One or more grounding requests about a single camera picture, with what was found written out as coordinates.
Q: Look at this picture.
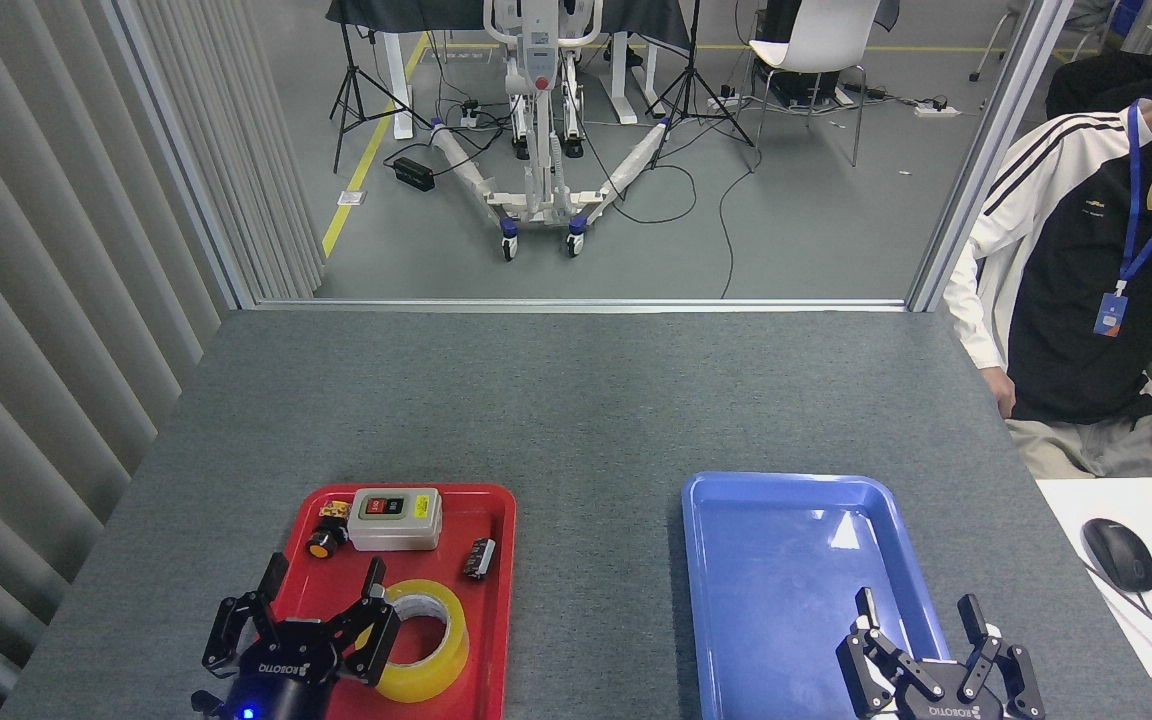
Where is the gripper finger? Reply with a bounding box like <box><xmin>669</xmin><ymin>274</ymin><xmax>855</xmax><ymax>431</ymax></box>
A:
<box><xmin>836</xmin><ymin>588</ymin><xmax>943</xmax><ymax>717</ymax></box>
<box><xmin>326</xmin><ymin>557</ymin><xmax>402</xmax><ymax>688</ymax></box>
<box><xmin>202</xmin><ymin>552</ymin><xmax>289</xmax><ymax>676</ymax></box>
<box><xmin>956</xmin><ymin>594</ymin><xmax>1046</xmax><ymax>720</ymax></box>

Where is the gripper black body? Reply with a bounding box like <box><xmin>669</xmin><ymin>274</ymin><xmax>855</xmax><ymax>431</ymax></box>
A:
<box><xmin>221</xmin><ymin>618</ymin><xmax>345</xmax><ymax>720</ymax></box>
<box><xmin>891</xmin><ymin>660</ymin><xmax>1009</xmax><ymax>720</ymax></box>

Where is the yellow tape roll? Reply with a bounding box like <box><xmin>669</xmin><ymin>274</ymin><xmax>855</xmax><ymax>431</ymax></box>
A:
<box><xmin>366</xmin><ymin>579</ymin><xmax>471</xmax><ymax>704</ymax></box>

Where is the red plastic tray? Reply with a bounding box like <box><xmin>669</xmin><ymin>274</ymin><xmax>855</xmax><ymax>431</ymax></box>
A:
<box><xmin>271</xmin><ymin>483</ymin><xmax>518</xmax><ymax>720</ymax></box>

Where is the blue plastic tray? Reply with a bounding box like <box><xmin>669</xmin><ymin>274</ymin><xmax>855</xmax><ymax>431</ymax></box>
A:
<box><xmin>681</xmin><ymin>472</ymin><xmax>973</xmax><ymax>720</ymax></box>

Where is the black computer mouse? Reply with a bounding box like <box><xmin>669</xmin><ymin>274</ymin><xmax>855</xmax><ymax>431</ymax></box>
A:
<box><xmin>1082</xmin><ymin>518</ymin><xmax>1152</xmax><ymax>594</ymax></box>

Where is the white desk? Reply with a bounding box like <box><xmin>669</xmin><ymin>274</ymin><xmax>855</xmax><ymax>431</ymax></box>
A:
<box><xmin>1036</xmin><ymin>477</ymin><xmax>1152</xmax><ymax>720</ymax></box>

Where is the grey vertical blind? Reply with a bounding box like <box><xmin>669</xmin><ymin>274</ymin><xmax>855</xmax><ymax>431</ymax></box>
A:
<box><xmin>0</xmin><ymin>0</ymin><xmax>328</xmax><ymax>720</ymax></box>

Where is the black power brick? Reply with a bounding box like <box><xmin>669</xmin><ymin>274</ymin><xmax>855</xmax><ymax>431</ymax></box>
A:
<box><xmin>392</xmin><ymin>156</ymin><xmax>437</xmax><ymax>193</ymax></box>

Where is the black tripod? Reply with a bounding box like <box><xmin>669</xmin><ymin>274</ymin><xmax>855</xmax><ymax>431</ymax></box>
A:
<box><xmin>329</xmin><ymin>20</ymin><xmax>434</xmax><ymax>174</ymax></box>
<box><xmin>645</xmin><ymin>0</ymin><xmax>756</xmax><ymax>167</ymax></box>

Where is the white stand on wheels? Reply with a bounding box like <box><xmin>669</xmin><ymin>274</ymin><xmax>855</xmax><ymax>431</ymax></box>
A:
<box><xmin>428</xmin><ymin>0</ymin><xmax>673</xmax><ymax>263</ymax></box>

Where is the person in dark trousers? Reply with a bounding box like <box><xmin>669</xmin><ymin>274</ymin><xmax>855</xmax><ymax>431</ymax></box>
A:
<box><xmin>1044</xmin><ymin>0</ymin><xmax>1152</xmax><ymax>120</ymax></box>

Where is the black draped table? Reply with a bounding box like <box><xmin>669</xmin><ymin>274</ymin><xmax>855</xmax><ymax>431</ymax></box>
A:
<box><xmin>325</xmin><ymin>0</ymin><xmax>693</xmax><ymax>141</ymax></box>

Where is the white chair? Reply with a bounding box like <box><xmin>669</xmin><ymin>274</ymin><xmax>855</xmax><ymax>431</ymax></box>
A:
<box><xmin>747</xmin><ymin>0</ymin><xmax>883</xmax><ymax>169</ymax></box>

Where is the grey switch box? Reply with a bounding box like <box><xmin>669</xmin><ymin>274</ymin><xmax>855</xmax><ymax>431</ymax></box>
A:
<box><xmin>347</xmin><ymin>487</ymin><xmax>444</xmax><ymax>553</ymax></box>

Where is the mouse cable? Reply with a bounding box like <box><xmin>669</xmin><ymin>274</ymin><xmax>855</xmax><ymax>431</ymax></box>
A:
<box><xmin>1084</xmin><ymin>562</ymin><xmax>1152</xmax><ymax>693</ymax></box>

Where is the blue lanyard with badge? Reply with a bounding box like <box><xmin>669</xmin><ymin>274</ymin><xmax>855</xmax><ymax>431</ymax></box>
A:
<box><xmin>1093</xmin><ymin>98</ymin><xmax>1152</xmax><ymax>339</ymax></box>

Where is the silver horizontal rail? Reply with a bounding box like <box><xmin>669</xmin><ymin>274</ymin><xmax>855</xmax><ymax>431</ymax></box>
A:
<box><xmin>254</xmin><ymin>297</ymin><xmax>910</xmax><ymax>314</ymax></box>

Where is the long black floor cable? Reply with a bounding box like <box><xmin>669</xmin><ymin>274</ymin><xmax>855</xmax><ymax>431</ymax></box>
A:
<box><xmin>576</xmin><ymin>140</ymin><xmax>764</xmax><ymax>300</ymax></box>

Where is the silver post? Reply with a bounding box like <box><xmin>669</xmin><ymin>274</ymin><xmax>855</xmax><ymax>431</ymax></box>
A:
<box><xmin>101</xmin><ymin>0</ymin><xmax>259</xmax><ymax>310</ymax></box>
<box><xmin>905</xmin><ymin>0</ymin><xmax>1077</xmax><ymax>314</ymax></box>

